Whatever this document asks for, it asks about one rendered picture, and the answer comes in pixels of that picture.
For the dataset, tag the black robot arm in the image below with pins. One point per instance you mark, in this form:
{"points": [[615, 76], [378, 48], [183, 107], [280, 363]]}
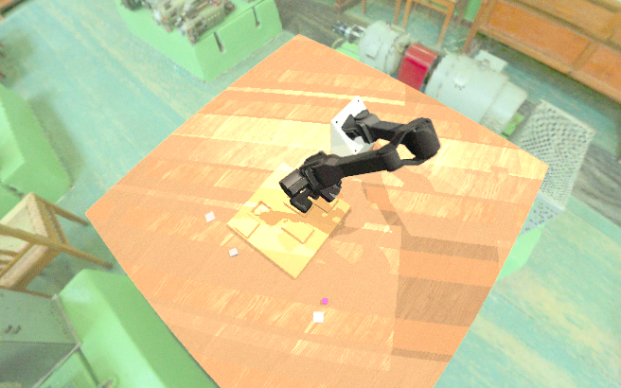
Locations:
{"points": [[418, 136]]}

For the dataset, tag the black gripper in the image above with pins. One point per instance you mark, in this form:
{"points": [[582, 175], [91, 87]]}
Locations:
{"points": [[301, 200]]}

